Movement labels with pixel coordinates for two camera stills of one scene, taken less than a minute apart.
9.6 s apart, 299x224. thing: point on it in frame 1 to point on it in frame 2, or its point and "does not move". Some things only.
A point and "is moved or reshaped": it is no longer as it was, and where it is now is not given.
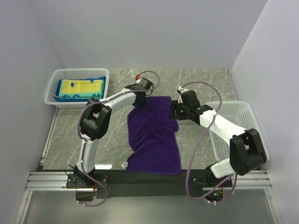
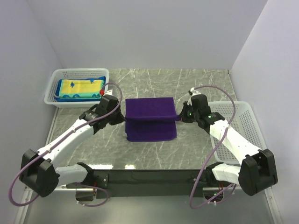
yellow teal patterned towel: (81, 89) does not move
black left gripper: (141, 104) to (120, 119)
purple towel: (151, 130) is moved or reshaped
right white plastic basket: (240, 113) does not move
